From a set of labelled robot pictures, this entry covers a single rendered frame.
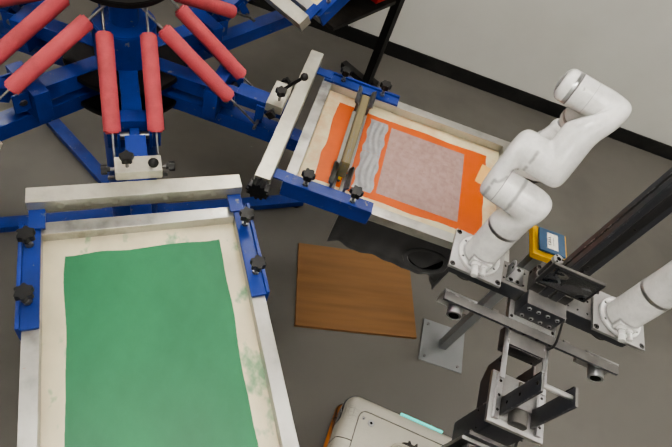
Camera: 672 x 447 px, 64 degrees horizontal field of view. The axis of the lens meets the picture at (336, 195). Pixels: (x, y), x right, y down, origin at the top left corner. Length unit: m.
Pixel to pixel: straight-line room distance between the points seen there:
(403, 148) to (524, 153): 0.76
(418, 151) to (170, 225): 0.95
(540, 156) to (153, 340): 1.05
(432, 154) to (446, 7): 1.95
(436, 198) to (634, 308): 0.70
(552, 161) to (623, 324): 0.56
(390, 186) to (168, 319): 0.86
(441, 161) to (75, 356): 1.35
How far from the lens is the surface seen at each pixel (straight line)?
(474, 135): 2.19
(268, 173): 1.68
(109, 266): 1.58
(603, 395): 3.18
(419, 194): 1.91
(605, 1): 3.91
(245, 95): 1.90
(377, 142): 2.00
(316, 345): 2.57
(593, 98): 1.42
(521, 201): 1.38
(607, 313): 1.75
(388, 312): 2.73
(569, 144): 1.37
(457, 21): 3.92
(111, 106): 1.73
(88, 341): 1.49
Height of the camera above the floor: 2.33
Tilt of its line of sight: 50 degrees down
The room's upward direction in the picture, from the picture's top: 23 degrees clockwise
